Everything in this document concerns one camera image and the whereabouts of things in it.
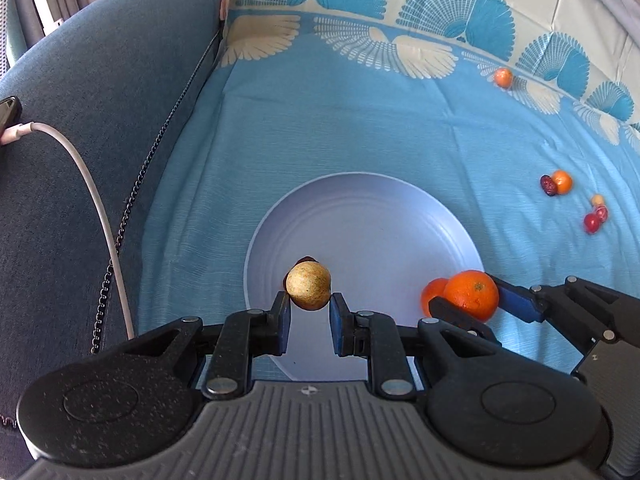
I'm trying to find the small orange top cluster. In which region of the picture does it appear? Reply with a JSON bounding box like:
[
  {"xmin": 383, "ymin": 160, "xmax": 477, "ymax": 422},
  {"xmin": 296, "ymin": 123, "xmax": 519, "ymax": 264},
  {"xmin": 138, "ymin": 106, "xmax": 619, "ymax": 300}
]
[{"xmin": 551, "ymin": 170, "xmax": 574, "ymax": 195}]

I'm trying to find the blue patterned cloth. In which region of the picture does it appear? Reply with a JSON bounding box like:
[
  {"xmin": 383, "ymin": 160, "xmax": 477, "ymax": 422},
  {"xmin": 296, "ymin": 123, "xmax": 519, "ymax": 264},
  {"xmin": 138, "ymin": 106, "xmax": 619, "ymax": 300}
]
[{"xmin": 138, "ymin": 0, "xmax": 639, "ymax": 330}]

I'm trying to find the light blue round plate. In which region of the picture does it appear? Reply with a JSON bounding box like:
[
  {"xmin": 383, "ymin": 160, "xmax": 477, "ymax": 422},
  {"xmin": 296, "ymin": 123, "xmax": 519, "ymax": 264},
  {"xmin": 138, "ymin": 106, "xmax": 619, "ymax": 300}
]
[{"xmin": 242, "ymin": 171, "xmax": 486, "ymax": 382}]

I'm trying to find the tan longan fruit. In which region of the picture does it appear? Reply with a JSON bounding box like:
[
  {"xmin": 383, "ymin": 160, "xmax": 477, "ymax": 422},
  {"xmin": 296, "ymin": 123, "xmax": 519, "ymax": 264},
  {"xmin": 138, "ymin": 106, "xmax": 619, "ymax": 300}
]
[{"xmin": 284, "ymin": 260, "xmax": 331, "ymax": 311}]

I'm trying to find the black smartphone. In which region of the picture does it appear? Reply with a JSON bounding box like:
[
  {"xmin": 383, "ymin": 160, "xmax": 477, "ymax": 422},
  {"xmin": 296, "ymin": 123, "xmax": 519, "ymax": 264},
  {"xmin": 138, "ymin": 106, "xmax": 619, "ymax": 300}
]
[{"xmin": 0, "ymin": 96, "xmax": 22, "ymax": 133}]

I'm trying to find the dark red jujube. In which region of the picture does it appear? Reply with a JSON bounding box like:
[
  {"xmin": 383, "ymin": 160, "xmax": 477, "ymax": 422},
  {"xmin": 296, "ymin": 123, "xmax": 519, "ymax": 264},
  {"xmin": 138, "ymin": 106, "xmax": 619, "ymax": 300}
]
[
  {"xmin": 539, "ymin": 174, "xmax": 558, "ymax": 196},
  {"xmin": 295, "ymin": 256, "xmax": 317, "ymax": 264}
]

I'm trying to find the white charging cable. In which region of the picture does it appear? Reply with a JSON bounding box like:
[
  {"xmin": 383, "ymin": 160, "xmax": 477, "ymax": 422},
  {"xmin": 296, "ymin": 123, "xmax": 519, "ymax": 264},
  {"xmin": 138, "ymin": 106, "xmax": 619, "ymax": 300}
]
[{"xmin": 0, "ymin": 120, "xmax": 138, "ymax": 342}]

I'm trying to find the small orange lowest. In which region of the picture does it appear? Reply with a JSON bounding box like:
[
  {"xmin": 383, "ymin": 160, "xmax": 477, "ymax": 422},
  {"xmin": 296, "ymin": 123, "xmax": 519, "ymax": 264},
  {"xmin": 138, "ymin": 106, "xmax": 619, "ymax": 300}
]
[{"xmin": 420, "ymin": 278, "xmax": 448, "ymax": 318}]

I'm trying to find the red candy fruit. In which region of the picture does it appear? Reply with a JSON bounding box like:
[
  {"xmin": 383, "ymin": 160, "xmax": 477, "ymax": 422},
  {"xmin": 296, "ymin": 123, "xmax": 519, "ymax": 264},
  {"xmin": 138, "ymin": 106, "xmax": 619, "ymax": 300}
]
[{"xmin": 594, "ymin": 205, "xmax": 608, "ymax": 223}]

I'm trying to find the red cherry tomato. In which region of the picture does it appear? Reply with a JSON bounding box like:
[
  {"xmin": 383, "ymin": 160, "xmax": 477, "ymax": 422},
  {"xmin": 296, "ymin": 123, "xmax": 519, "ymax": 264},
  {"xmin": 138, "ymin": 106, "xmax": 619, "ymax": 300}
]
[{"xmin": 582, "ymin": 212, "xmax": 601, "ymax": 234}]

